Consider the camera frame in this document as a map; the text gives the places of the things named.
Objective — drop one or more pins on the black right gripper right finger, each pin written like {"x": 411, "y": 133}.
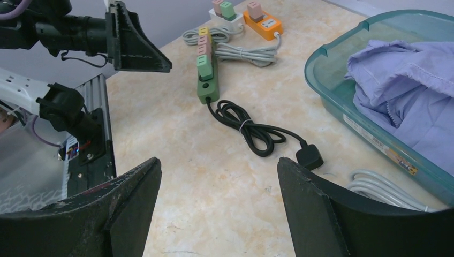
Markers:
{"x": 326, "y": 219}

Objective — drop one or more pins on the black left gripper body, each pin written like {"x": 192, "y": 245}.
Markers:
{"x": 73, "y": 33}

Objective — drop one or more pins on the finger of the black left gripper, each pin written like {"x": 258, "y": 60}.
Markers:
{"x": 128, "y": 48}

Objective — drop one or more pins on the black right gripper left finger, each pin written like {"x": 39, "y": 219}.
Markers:
{"x": 111, "y": 219}

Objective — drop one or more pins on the yellow usb charger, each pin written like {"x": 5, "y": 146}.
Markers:
{"x": 203, "y": 31}

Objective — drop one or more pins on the green power strip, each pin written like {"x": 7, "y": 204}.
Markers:
{"x": 208, "y": 91}

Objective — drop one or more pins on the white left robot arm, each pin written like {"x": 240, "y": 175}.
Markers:
{"x": 42, "y": 84}

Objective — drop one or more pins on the pink usb charger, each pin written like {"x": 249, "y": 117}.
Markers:
{"x": 204, "y": 49}
{"x": 204, "y": 40}

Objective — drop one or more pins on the light green usb charger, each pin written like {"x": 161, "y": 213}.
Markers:
{"x": 205, "y": 67}

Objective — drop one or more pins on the pink charger on white strip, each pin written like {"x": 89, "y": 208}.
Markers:
{"x": 217, "y": 7}

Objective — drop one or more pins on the green charger on white strip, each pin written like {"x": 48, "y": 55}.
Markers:
{"x": 227, "y": 11}

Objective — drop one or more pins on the small white power strip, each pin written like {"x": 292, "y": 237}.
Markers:
{"x": 234, "y": 26}

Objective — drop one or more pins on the pink charger on orange strip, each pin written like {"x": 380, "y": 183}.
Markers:
{"x": 255, "y": 11}

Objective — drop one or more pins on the orange power strip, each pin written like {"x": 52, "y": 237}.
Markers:
{"x": 268, "y": 28}

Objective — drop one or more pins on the teal plastic basin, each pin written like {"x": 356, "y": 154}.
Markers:
{"x": 326, "y": 68}

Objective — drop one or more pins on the purple cloth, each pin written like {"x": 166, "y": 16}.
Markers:
{"x": 407, "y": 89}

